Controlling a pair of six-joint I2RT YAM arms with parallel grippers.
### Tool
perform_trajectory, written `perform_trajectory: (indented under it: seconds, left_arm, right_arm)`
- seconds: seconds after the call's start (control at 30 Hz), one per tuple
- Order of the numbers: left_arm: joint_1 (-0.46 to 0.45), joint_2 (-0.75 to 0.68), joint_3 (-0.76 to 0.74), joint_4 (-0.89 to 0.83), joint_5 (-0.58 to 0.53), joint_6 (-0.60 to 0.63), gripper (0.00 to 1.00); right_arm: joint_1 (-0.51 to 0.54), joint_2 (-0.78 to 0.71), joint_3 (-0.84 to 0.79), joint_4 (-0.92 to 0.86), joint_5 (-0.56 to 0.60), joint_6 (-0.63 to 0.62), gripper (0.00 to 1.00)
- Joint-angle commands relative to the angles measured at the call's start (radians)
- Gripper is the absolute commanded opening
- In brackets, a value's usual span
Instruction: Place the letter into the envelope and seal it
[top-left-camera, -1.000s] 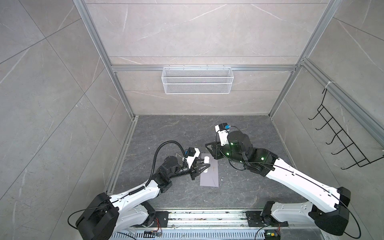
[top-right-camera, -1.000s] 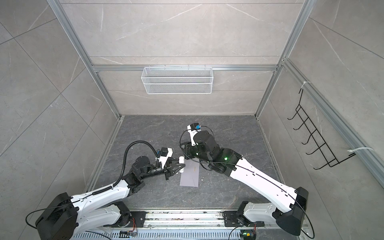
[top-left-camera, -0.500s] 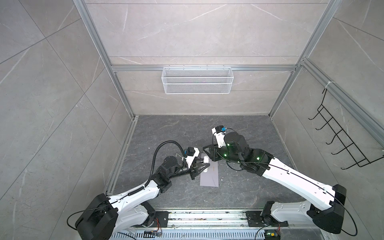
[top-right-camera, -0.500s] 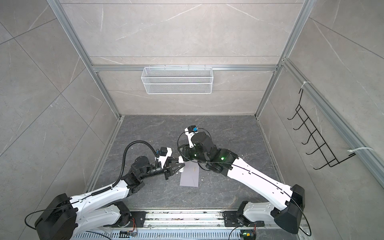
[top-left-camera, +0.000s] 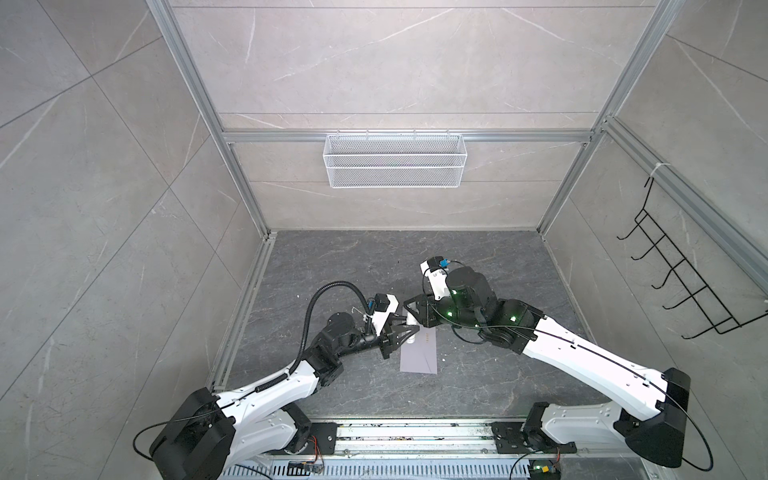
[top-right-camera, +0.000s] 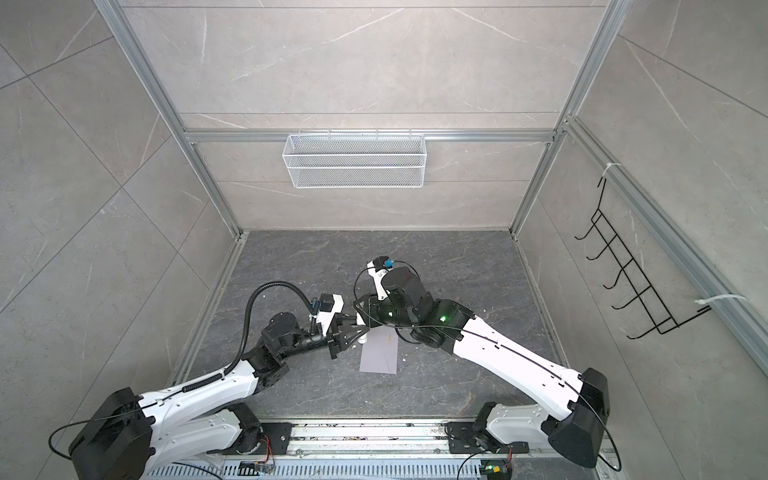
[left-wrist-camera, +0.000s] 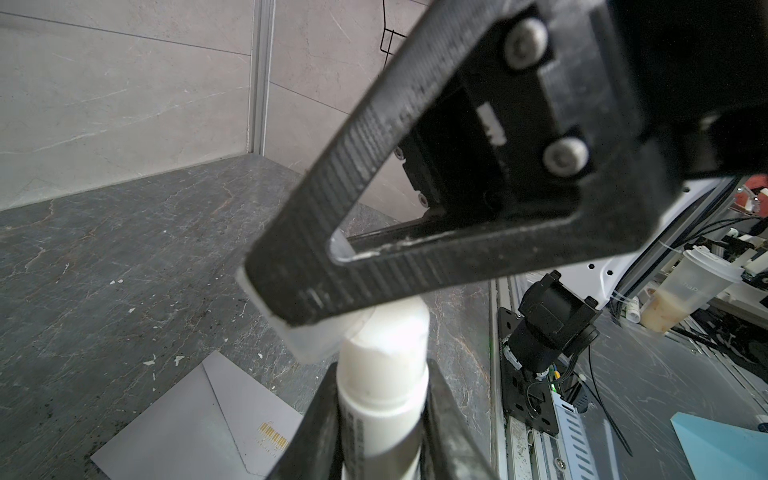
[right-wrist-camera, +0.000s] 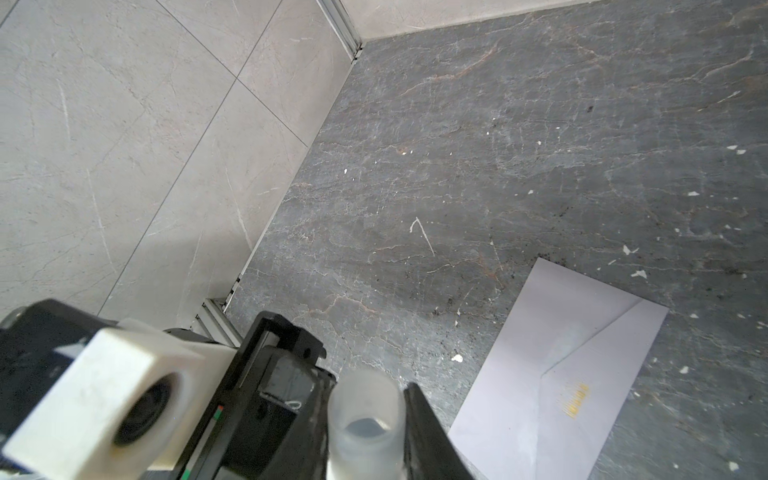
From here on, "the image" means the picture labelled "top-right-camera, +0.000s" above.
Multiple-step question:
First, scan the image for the grey purple envelope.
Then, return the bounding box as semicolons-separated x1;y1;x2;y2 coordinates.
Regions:
359;327;399;375

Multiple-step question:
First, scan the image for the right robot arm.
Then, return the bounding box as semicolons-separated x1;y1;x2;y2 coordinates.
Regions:
353;258;610;468

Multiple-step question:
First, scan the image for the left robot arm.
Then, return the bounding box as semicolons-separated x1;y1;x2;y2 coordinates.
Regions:
68;312;369;479

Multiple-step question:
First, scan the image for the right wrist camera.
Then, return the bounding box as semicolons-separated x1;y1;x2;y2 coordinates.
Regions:
366;256;394;301

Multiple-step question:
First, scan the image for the aluminium rail frame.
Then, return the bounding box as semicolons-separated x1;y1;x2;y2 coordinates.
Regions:
155;418;619;460

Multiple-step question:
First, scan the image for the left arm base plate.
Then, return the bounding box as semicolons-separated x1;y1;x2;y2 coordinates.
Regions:
251;422;293;457

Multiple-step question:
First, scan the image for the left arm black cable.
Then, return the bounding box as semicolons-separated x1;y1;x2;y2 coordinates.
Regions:
179;280;316;385

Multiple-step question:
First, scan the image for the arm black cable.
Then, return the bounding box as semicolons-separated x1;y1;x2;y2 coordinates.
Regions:
352;260;623;473
179;280;316;385

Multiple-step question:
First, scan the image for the white vented cable duct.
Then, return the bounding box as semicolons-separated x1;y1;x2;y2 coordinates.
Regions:
144;458;483;479

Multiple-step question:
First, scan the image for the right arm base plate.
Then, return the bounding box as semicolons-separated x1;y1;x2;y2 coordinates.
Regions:
444;421;482;454

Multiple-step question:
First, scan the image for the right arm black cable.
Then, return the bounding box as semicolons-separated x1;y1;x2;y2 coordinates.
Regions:
352;260;623;473

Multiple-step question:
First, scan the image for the black wire hook rack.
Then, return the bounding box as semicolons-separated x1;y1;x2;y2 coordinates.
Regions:
574;178;712;340

